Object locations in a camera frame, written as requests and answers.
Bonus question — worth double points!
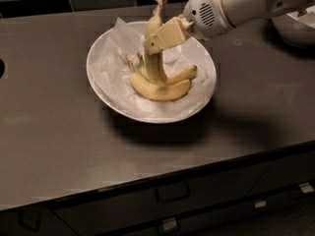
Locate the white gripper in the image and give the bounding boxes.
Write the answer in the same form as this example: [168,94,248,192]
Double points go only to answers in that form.
[144,0,234,55]

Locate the long front banana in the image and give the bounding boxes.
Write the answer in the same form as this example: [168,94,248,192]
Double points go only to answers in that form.
[145,0,167,86]

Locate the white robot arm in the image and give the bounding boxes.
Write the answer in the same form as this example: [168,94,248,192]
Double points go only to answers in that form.
[144,0,315,54]

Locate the back banana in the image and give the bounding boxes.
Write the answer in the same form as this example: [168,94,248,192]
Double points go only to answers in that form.
[137,52,197,85]

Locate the white bowl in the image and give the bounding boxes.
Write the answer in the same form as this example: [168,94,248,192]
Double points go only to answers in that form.
[272,6,315,47]
[86,20,218,125]

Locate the middle banana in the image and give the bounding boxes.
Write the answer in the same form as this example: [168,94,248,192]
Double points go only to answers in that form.
[126,55,192,101]

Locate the white bowl at right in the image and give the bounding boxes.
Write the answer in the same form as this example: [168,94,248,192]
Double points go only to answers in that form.
[272,6,315,47]

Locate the white paper liner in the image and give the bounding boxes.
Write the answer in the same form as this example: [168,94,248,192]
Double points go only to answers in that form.
[87,16,211,121]

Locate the dark cabinet drawer front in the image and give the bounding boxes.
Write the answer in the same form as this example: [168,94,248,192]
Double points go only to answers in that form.
[48,144,315,236]

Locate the black drawer handle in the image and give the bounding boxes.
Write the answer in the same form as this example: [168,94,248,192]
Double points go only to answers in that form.
[17,209,41,233]
[155,182,191,204]

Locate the lower drawer handle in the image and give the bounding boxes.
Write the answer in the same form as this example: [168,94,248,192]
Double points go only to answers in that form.
[157,217,180,235]

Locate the right drawer handle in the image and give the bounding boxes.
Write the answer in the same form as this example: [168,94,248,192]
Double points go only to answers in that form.
[288,182,315,200]

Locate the black left drawer handle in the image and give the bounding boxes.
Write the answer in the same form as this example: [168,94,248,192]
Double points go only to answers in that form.
[17,209,41,233]

